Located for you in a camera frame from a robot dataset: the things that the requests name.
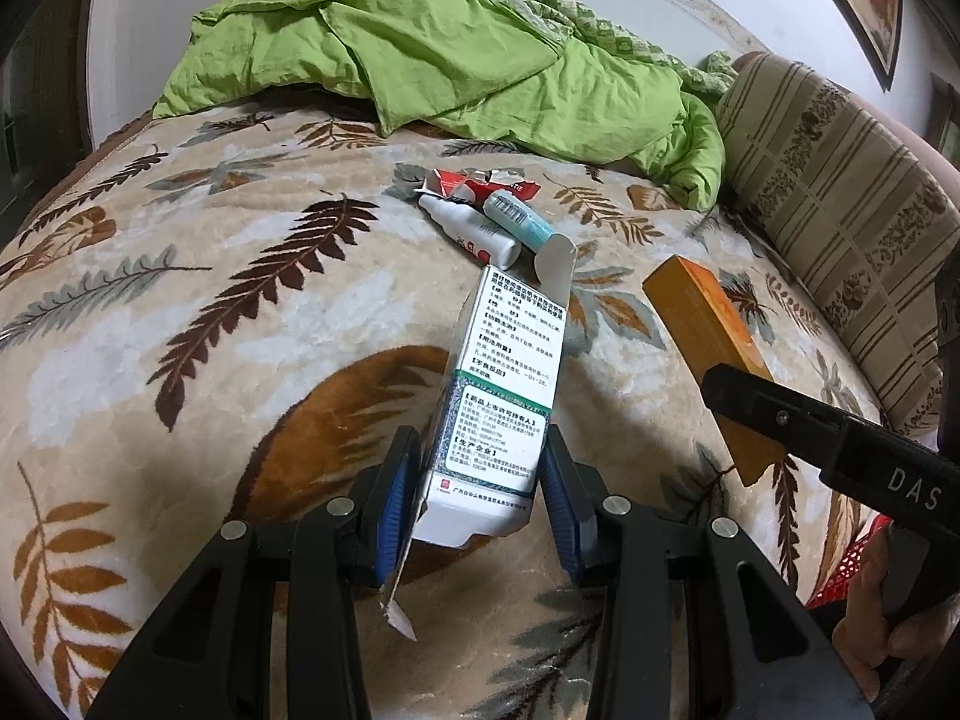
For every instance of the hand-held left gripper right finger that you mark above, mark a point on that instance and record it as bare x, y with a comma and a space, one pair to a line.
562, 502

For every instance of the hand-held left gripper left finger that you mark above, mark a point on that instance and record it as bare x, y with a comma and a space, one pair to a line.
394, 495

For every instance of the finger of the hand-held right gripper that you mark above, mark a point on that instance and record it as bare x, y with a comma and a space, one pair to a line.
772, 412

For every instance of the red plastic basket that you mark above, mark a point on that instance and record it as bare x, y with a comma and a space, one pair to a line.
840, 562

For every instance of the orange cardboard box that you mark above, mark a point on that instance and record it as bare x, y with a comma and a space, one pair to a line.
697, 322

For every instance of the white green medicine box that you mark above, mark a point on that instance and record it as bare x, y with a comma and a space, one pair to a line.
495, 390

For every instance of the white plastic bottle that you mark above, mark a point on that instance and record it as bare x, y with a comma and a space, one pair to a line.
472, 232

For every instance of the teal ointment tube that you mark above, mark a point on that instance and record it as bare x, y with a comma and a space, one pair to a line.
517, 221

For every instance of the red medicine box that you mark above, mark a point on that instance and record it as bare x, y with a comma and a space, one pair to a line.
457, 184

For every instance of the person's right hand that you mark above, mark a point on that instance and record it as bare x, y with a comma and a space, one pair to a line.
862, 630

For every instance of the striped brown pillow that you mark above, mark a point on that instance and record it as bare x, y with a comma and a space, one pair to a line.
825, 180

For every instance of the green quilt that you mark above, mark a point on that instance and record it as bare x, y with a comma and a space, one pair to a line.
375, 37

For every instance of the framed wall picture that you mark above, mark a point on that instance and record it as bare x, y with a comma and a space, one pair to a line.
862, 0

